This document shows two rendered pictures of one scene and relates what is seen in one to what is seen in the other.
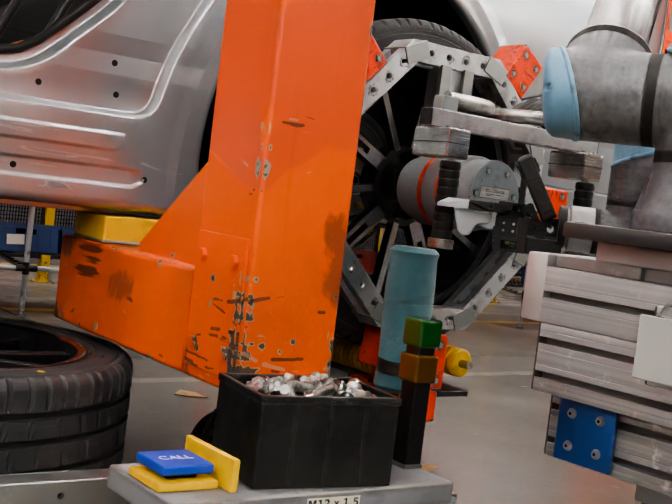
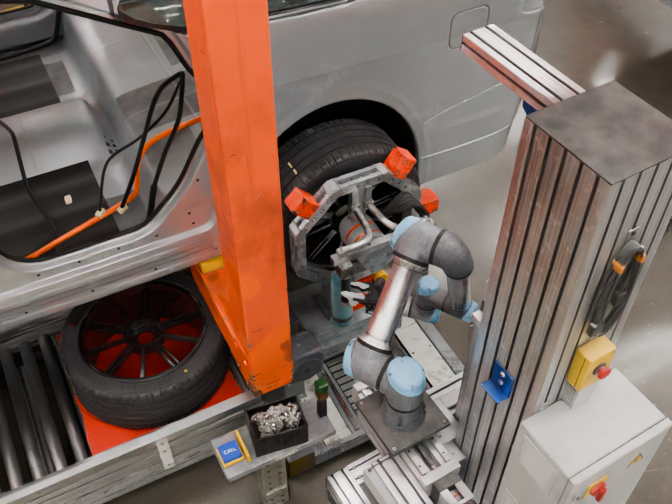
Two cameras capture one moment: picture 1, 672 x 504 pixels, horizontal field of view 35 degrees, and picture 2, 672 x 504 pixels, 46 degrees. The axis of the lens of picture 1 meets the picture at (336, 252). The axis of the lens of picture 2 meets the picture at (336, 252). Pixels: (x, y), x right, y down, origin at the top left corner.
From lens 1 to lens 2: 223 cm
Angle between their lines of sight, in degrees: 44
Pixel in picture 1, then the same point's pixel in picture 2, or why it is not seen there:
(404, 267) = (336, 290)
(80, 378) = (201, 369)
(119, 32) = (187, 202)
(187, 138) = not seen: hidden behind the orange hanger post
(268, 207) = (253, 354)
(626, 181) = (420, 301)
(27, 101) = (154, 248)
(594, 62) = (359, 367)
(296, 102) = (257, 324)
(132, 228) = (215, 264)
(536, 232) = not seen: hidden behind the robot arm
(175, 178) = not seen: hidden behind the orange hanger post
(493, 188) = (377, 256)
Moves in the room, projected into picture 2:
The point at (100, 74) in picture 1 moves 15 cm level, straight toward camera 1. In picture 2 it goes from (183, 220) to (181, 249)
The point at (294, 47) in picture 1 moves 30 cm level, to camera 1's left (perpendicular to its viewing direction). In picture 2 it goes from (251, 312) to (163, 300)
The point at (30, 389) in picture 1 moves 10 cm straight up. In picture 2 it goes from (182, 385) to (178, 369)
